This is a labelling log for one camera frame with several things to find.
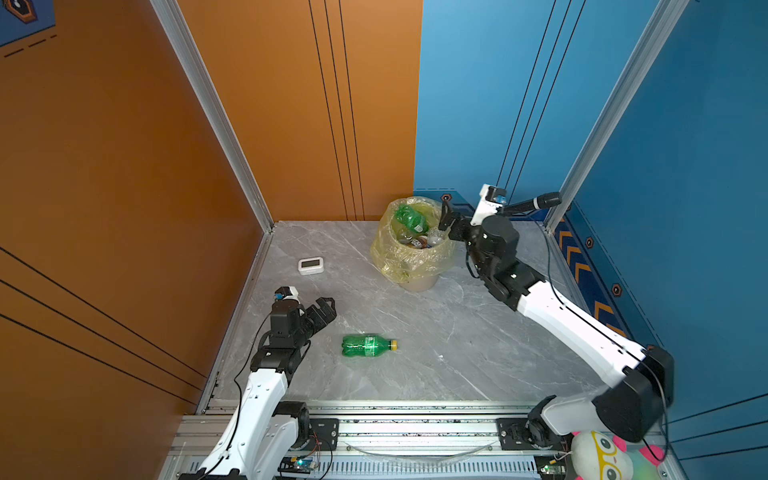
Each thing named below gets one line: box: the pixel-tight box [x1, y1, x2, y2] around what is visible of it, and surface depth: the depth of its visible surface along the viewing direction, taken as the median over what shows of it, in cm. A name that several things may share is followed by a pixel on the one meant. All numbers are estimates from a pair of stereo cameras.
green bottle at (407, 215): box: [394, 204, 430, 234], surface depth 90 cm
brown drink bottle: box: [411, 236, 432, 249], surface depth 91 cm
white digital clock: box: [298, 257, 324, 275], surface depth 107 cm
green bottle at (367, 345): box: [341, 334, 399, 358], surface depth 87 cm
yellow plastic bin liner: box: [370, 196, 454, 283], surface depth 85 cm
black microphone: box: [498, 192, 562, 215], surface depth 89 cm
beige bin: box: [398, 274, 440, 292], surface depth 103 cm
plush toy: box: [570, 430, 666, 480], surface depth 66 cm
